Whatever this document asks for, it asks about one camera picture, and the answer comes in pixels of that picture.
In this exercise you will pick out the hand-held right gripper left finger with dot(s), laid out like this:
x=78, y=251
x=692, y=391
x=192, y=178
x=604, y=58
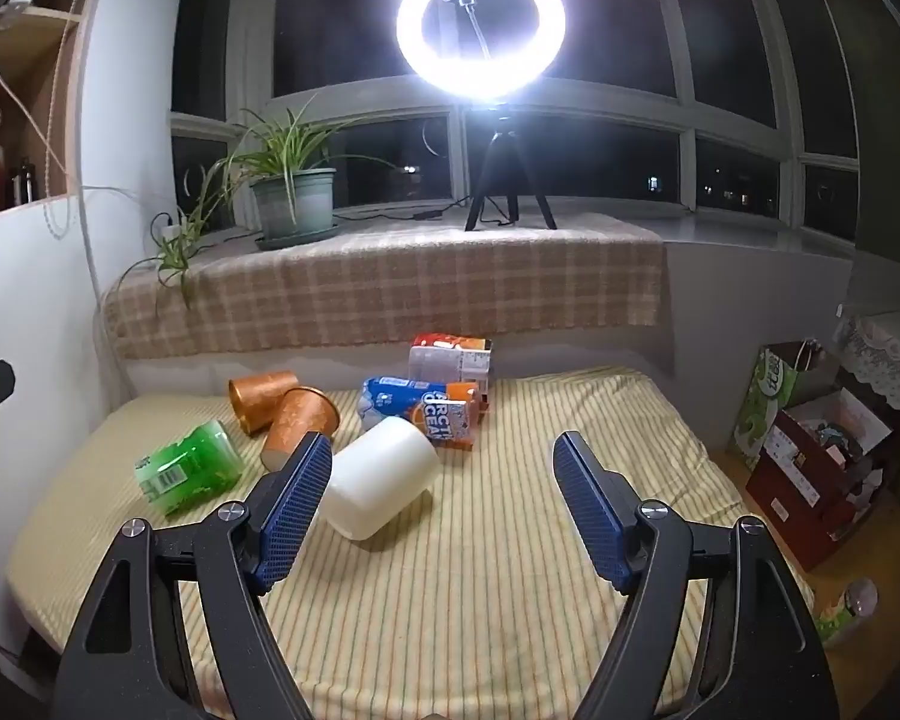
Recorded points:
x=292, y=517

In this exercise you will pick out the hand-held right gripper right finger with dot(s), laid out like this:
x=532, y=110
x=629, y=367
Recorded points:
x=589, y=510

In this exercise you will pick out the white cup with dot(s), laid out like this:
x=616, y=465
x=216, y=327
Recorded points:
x=375, y=480

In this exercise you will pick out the orange patterned cup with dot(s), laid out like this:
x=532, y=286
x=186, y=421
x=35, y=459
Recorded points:
x=266, y=394
x=296, y=424

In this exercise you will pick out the yellow striped bedsheet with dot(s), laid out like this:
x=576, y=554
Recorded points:
x=457, y=577

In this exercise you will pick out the blue orange can pack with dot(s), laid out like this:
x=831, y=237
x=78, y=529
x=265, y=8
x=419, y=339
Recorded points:
x=420, y=405

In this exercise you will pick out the red cardboard box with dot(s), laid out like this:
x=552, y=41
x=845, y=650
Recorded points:
x=787, y=495

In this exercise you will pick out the red white carton pack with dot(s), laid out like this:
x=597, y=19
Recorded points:
x=450, y=360

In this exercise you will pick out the dark small bottle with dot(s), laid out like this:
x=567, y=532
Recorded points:
x=22, y=180

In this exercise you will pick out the green paper bag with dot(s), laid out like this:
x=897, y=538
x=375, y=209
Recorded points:
x=765, y=405

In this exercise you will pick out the plaid cloth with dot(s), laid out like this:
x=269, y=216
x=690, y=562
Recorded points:
x=420, y=285

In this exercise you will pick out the green label plastic bottle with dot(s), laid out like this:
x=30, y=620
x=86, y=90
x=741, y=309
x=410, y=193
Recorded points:
x=840, y=615

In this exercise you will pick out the green pot saucer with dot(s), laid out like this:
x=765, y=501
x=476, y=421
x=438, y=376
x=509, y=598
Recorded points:
x=300, y=240

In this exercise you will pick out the green flowerpot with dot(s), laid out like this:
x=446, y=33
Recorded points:
x=292, y=202

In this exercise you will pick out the white lace cloth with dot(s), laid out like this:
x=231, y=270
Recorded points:
x=892, y=360

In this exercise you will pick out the wooden shelf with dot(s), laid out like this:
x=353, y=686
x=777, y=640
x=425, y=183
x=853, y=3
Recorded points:
x=45, y=30

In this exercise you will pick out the spider plant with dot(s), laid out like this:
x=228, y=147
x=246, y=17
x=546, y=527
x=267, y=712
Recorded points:
x=285, y=142

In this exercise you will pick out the black tripod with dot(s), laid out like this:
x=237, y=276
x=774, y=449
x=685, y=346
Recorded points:
x=504, y=136

